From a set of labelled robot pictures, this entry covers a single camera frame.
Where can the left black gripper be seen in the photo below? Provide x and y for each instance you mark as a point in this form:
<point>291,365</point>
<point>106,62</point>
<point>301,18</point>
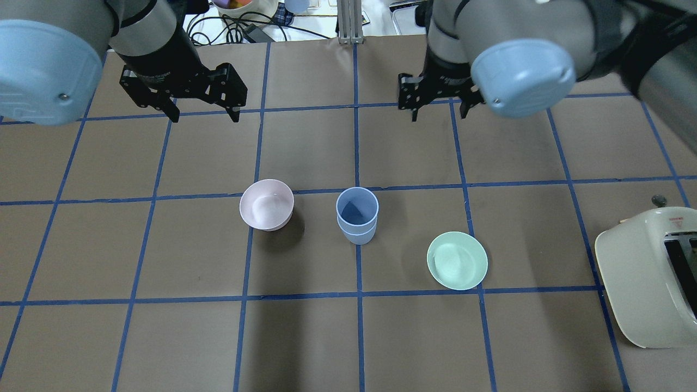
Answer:
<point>163,66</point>

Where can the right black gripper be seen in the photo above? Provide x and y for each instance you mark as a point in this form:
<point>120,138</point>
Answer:
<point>445,73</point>

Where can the blue plastic cup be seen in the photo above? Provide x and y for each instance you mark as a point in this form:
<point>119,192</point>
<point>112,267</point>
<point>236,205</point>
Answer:
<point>358,234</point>
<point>357,209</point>

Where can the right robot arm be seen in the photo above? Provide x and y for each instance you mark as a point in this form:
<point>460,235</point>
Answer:
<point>521,57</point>

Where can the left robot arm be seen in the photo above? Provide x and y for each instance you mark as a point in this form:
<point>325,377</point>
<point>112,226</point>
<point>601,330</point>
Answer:
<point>53,51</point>

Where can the black power adapter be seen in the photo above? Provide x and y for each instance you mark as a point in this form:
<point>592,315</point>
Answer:
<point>253,33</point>

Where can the pink plastic bowl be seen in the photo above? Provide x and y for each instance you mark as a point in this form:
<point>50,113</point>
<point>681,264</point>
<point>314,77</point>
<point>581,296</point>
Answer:
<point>267,205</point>

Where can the white bowl in background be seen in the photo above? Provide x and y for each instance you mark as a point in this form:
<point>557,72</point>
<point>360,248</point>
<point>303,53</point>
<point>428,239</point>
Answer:
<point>252,10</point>

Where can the green plastic plate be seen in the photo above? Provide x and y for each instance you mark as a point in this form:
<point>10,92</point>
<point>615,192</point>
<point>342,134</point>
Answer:
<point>457,261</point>

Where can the cream toaster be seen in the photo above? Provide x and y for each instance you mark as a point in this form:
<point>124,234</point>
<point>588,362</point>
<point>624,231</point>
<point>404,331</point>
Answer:
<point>647,264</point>

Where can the aluminium frame post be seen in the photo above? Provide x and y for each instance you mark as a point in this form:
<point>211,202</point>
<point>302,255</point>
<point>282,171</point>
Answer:
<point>350,22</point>

